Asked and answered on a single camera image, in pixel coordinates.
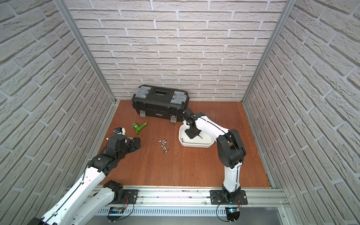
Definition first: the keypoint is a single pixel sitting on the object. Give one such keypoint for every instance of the left controller board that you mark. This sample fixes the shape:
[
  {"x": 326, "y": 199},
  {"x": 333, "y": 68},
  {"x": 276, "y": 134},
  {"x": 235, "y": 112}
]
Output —
[{"x": 115, "y": 214}]

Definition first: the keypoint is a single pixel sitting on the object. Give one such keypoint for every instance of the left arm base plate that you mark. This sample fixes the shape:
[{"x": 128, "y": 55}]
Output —
[{"x": 123, "y": 195}]

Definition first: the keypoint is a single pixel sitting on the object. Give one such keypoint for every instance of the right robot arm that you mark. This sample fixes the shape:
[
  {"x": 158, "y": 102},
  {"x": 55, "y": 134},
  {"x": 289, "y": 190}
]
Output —
[{"x": 230, "y": 149}]

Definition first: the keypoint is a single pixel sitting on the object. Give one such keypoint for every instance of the right aluminium corner post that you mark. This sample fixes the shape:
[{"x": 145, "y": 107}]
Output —
[{"x": 272, "y": 41}]

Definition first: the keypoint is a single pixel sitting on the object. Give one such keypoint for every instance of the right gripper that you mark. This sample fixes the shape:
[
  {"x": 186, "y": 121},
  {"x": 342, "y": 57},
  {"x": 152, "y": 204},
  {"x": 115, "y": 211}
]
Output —
[{"x": 191, "y": 135}]

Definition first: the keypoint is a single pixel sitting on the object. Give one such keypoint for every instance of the right controller board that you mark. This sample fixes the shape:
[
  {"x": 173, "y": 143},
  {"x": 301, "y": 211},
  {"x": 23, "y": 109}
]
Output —
[{"x": 232, "y": 214}]

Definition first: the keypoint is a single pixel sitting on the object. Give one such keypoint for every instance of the aluminium corner post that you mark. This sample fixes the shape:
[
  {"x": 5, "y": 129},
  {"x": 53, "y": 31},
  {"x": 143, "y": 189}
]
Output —
[
  {"x": 272, "y": 41},
  {"x": 65, "y": 12}
]

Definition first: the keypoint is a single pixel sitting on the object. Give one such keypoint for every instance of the left aluminium corner post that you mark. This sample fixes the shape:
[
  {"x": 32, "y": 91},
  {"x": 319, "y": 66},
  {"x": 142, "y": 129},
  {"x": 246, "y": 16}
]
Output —
[{"x": 65, "y": 12}]

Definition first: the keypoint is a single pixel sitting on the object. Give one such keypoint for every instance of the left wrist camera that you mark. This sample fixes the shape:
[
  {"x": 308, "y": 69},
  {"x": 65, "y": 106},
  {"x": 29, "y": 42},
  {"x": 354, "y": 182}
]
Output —
[{"x": 120, "y": 130}]

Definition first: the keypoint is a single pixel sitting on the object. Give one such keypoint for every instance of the aluminium front rail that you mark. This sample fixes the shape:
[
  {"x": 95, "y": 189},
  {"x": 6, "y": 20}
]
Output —
[{"x": 195, "y": 201}]

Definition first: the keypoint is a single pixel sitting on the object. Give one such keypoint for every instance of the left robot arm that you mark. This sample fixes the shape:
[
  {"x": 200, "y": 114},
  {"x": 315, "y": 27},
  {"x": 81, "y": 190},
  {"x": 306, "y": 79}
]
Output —
[{"x": 73, "y": 209}]

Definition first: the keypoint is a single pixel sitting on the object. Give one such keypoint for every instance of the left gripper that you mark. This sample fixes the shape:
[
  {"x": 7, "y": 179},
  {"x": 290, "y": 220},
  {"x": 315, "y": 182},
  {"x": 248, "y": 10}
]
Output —
[{"x": 133, "y": 143}]

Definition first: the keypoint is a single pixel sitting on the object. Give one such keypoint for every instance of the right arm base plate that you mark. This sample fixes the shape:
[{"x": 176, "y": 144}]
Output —
[{"x": 238, "y": 197}]

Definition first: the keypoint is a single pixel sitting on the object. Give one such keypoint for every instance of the controller board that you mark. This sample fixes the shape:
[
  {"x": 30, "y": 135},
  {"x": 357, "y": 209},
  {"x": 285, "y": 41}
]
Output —
[
  {"x": 115, "y": 214},
  {"x": 232, "y": 214}
]

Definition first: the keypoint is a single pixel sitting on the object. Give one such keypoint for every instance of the white plastic storage box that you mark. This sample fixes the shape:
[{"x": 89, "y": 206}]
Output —
[{"x": 197, "y": 142}]

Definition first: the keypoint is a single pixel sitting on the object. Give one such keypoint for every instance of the black plastic toolbox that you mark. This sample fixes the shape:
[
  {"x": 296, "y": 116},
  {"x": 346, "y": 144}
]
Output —
[{"x": 160, "y": 102}]

